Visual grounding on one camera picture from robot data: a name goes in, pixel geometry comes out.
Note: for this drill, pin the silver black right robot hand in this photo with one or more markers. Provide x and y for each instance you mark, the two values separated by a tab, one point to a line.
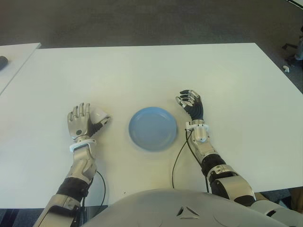
197	108

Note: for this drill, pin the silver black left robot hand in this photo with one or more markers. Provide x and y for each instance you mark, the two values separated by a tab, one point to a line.
78	123

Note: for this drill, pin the white charger block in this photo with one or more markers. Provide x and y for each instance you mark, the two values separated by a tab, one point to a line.
97	114

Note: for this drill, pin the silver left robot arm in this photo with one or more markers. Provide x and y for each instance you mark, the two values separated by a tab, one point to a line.
80	165

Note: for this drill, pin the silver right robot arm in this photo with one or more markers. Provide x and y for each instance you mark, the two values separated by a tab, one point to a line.
213	153

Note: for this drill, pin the blue round plate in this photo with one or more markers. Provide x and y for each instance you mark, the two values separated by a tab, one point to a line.
152	128

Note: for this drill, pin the white side table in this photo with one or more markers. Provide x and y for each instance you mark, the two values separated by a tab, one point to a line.
14	55

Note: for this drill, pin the black object on side table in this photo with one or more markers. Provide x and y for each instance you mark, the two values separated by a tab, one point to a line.
3	62

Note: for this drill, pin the small white floor object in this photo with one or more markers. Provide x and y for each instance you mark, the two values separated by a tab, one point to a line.
286	68

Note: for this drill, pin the grey robot torso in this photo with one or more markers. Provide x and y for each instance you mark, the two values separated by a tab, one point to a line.
154	208

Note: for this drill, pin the black office chair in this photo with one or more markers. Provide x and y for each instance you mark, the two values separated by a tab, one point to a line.
288	46

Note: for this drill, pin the brown object under table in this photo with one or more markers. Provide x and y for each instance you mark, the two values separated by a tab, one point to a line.
297	198

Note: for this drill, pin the white background desk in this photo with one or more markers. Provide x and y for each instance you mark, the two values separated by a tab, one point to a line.
296	2

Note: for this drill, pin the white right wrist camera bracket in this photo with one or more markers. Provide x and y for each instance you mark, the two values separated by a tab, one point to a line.
198	126

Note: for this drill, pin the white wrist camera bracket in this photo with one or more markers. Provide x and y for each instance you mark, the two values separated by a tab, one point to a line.
198	126
81	144

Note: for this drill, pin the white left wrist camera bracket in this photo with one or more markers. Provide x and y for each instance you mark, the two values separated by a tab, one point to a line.
81	144

